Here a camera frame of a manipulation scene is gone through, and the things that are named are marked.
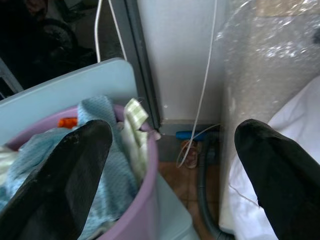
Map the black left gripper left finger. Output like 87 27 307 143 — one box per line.
0 119 113 240

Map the white cloth sheet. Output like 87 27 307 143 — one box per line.
226 76 320 240

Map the grey door frame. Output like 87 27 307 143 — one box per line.
124 0 162 131

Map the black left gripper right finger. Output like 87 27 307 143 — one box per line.
234 118 320 240

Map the grey corrugated drain hose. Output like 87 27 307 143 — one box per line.
197 138 230 240

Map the purple plastic laundry basin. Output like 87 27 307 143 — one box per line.
4 104 159 240

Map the light blue knitted cloth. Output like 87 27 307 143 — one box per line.
0 96 140 240

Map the orange small object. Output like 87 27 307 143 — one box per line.
58 117 78 129

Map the clear bubble wrap cover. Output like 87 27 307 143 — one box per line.
215 0 320 226

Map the white thin cable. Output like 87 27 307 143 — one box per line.
175 0 221 169

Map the blue pipe fitting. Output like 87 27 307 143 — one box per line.
175 130 207 142

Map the white looped wire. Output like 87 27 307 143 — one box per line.
94 0 128 63

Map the green white checked cloth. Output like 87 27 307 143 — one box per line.
120 98 149 183

